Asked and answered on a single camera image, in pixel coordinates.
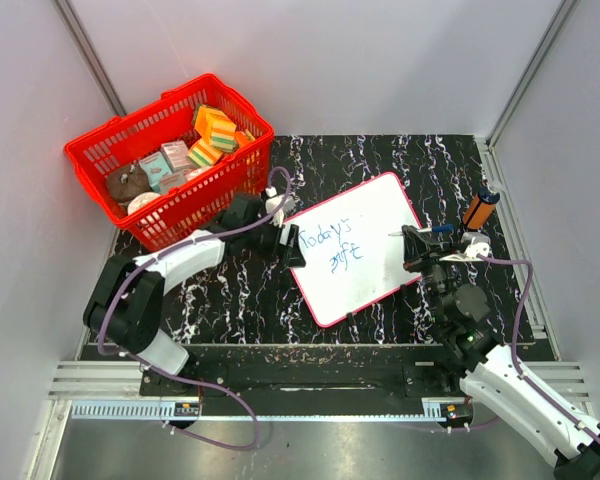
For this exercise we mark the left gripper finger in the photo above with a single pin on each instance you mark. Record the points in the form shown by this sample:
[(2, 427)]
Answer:
[(291, 241), (293, 257)]

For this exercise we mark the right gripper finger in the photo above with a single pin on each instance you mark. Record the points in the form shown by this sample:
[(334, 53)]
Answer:
[(415, 258), (412, 236)]

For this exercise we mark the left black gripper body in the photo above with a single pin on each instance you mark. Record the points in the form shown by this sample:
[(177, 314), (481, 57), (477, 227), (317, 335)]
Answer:
[(266, 242)]

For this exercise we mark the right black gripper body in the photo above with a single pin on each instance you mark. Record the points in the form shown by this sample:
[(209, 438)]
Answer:
[(436, 275)]

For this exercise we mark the blue capped whiteboard marker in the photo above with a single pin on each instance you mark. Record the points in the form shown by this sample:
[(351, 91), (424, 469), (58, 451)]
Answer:
[(437, 229)]

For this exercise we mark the pink framed whiteboard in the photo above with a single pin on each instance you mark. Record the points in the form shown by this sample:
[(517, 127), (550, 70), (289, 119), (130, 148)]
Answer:
[(353, 248)]

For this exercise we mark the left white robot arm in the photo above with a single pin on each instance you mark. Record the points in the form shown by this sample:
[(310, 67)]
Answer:
[(126, 304)]

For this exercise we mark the striped sponge lower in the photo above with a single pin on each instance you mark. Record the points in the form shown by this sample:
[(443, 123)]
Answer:
[(204, 154)]

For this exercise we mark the pink box lower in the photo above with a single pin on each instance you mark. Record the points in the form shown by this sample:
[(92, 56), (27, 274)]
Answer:
[(172, 181)]

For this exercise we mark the red plastic shopping basket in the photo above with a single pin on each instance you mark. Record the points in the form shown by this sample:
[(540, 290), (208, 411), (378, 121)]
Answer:
[(125, 140)]

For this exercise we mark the striped sponge stack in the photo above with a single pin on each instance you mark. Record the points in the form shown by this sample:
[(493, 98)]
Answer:
[(215, 127)]

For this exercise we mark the pink small box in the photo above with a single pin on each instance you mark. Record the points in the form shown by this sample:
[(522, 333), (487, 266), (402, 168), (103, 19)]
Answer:
[(176, 155)]

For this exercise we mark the teal small box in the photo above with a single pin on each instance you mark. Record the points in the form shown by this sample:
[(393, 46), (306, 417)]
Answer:
[(156, 168)]

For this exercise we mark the pink round pastry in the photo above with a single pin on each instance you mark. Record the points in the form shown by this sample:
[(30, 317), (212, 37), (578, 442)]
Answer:
[(141, 201)]

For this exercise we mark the brown round bread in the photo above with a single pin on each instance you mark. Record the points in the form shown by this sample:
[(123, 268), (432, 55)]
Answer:
[(127, 182)]

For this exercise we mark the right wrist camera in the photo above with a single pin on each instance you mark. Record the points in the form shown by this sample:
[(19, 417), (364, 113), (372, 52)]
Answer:
[(473, 247)]

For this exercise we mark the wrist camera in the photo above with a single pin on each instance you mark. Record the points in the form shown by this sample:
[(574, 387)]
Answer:
[(473, 247), (277, 206)]

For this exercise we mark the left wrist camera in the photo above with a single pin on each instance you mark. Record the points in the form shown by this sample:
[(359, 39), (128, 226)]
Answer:
[(277, 206)]

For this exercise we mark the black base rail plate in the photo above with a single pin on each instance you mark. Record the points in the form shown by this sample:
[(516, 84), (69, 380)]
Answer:
[(330, 380)]

